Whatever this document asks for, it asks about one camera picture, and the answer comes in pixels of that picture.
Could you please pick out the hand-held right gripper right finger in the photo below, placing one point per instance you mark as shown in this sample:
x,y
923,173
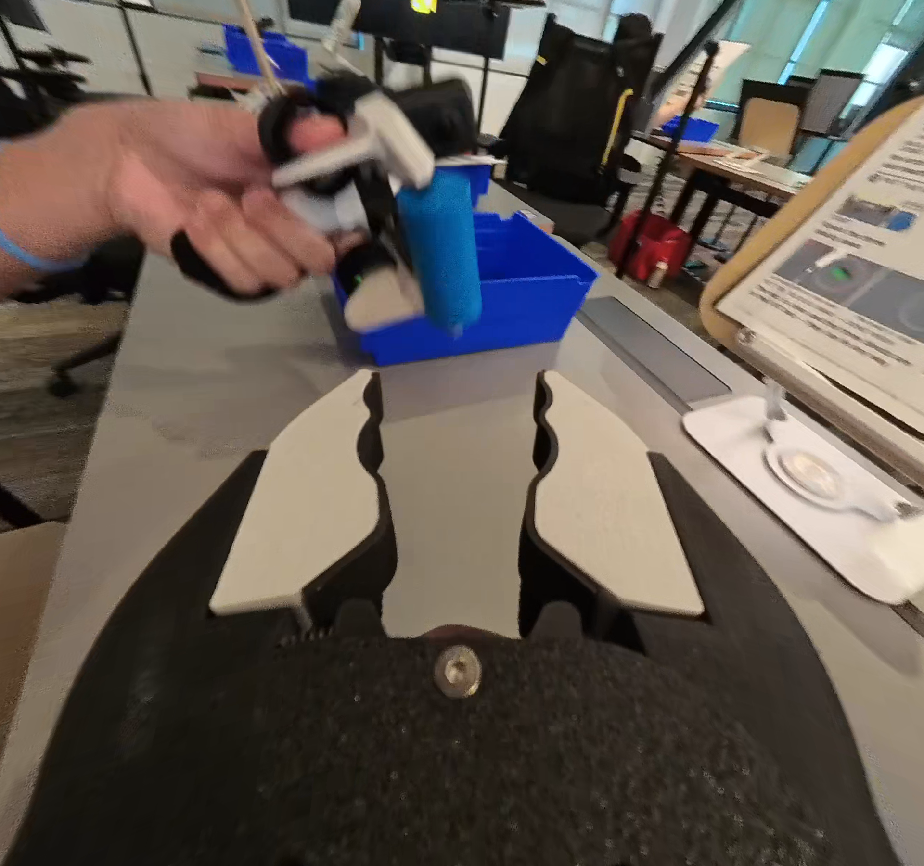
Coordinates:
x,y
613,512

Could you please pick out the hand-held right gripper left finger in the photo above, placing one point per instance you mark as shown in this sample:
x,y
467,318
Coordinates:
x,y
303,512

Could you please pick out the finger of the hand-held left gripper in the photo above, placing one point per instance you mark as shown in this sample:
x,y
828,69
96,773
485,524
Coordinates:
x,y
382,303

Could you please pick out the blue wooden cylinder block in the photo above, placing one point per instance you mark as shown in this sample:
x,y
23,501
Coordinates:
x,y
440,252

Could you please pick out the blue plastic bin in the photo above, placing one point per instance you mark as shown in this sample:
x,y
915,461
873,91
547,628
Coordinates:
x,y
478,184
689,128
249,50
520,303

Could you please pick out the person's left forearm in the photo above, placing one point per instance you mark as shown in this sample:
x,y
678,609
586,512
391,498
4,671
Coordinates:
x,y
11,195

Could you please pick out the white document stand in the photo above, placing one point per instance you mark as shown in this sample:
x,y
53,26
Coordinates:
x,y
729,440

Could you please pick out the wooden clipboard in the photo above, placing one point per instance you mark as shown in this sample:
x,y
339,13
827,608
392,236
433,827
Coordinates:
x,y
722,289

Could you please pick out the red bag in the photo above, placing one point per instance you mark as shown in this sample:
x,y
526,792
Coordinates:
x,y
650,245

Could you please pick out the printed instruction sheet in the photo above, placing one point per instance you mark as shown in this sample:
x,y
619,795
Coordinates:
x,y
852,281

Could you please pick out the blue wristband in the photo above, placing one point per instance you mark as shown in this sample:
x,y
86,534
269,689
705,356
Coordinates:
x,y
36,258

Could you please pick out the wooden side table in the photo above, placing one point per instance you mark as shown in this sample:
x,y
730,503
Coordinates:
x,y
743,166

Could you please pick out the tan wooden chair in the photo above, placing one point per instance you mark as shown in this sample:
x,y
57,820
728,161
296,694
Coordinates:
x,y
772,123

